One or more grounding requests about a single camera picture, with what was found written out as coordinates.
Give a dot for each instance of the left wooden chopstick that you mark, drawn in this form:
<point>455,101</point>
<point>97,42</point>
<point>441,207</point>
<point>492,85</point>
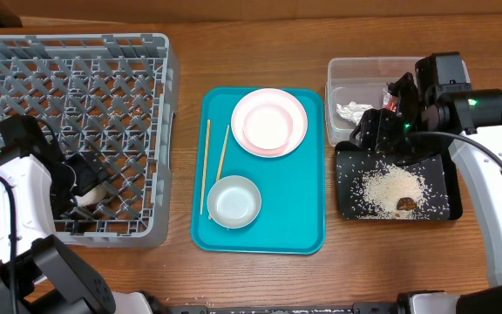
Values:
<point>204,170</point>

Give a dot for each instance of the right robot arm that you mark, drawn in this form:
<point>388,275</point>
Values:
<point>453,135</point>

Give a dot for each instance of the grey plastic dish rack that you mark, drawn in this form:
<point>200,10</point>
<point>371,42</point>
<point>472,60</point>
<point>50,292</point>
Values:
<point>113,96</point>

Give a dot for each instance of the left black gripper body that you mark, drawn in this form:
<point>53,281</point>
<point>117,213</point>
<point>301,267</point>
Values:
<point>87,174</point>

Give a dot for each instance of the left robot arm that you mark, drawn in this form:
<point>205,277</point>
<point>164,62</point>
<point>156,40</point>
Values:
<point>38,272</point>

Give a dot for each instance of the wooden chopstick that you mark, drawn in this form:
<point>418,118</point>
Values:
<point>204,170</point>
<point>223,151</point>

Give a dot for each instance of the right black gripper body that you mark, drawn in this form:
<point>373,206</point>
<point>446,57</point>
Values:
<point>373,126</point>

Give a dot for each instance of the teal plastic tray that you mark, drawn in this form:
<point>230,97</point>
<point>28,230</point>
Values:
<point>292,219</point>

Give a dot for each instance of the large white plate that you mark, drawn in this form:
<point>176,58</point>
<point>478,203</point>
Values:
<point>270,96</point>

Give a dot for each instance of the white tissue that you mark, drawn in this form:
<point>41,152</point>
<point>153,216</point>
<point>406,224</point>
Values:
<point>352,112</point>

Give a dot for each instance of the clear plastic waste bin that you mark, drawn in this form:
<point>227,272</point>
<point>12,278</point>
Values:
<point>362,80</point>

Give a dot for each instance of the spilled rice pile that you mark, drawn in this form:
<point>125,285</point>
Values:
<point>392,187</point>

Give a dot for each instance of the red snack wrapper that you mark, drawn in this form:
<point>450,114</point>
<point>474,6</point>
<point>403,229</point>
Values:
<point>389,101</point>

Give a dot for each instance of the grey bowl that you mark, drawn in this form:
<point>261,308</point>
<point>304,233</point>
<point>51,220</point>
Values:
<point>234,202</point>

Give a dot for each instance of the right wooden chopstick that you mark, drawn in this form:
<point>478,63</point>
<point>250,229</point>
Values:
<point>223,151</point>

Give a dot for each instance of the black food waste tray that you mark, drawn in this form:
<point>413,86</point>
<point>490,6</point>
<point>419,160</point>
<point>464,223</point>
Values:
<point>351,196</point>

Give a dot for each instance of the white paper cup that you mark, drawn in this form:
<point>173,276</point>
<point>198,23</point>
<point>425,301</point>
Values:
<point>94,196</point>

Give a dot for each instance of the brown food scrap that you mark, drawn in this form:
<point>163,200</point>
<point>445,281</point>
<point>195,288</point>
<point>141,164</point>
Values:
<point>406,204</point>

